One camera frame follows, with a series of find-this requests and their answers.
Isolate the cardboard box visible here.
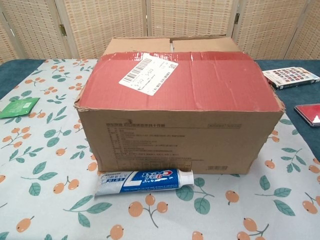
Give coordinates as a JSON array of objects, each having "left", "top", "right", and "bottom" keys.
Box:
[{"left": 74, "top": 34, "right": 286, "bottom": 176}]

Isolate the blue white toothpaste tube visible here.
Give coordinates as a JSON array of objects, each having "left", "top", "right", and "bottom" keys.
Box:
[{"left": 93, "top": 167, "right": 195, "bottom": 198}]

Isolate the woven folding screen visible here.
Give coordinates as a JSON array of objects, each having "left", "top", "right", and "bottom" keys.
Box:
[{"left": 0, "top": 0, "right": 320, "bottom": 65}]

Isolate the floral print tablecloth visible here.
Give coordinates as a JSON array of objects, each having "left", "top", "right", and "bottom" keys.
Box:
[{"left": 0, "top": 58, "right": 320, "bottom": 240}]

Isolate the colourful patterned card box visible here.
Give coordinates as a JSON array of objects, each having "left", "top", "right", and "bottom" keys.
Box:
[{"left": 261, "top": 66, "right": 320, "bottom": 91}]

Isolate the green sachet packet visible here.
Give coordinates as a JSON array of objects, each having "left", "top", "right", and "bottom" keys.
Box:
[{"left": 0, "top": 97, "right": 41, "bottom": 119}]

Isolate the red ink pad case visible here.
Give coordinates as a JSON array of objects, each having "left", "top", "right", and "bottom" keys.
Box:
[{"left": 294, "top": 103, "right": 320, "bottom": 127}]

